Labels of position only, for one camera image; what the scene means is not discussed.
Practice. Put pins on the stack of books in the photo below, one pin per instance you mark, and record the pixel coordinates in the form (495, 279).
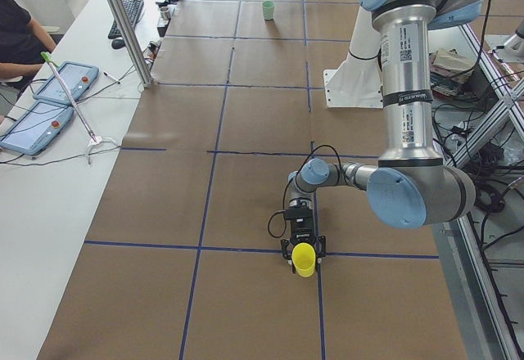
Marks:
(449, 72)

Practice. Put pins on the aluminium frame post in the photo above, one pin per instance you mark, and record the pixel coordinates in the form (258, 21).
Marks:
(133, 47)

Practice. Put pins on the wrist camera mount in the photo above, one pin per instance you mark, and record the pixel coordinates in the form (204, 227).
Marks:
(298, 212)

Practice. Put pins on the seated person black shirt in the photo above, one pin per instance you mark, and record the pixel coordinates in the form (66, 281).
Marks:
(23, 40)

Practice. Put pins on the green plastic cup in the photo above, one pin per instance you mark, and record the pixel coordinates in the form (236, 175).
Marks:
(268, 9)

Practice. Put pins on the metal cylinder weight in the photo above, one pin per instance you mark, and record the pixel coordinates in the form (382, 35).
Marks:
(165, 13)

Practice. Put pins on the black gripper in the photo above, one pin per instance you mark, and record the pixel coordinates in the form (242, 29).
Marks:
(301, 233)

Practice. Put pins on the upper blue teach pendant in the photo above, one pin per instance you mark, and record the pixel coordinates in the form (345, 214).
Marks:
(78, 78)

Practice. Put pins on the blue teach pendant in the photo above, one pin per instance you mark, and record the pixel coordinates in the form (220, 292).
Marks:
(78, 78)
(36, 129)

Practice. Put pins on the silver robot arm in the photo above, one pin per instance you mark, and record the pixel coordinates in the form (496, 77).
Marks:
(410, 186)

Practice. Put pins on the black marker pen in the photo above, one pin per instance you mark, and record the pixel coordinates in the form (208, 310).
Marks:
(112, 78)

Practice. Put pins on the lower blue teach pendant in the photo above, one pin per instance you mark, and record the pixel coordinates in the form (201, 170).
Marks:
(36, 129)

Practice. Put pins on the grey computer mouse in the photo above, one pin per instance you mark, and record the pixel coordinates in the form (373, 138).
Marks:
(118, 43)

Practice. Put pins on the yellow plastic cup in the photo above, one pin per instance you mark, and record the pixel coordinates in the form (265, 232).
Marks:
(304, 259)

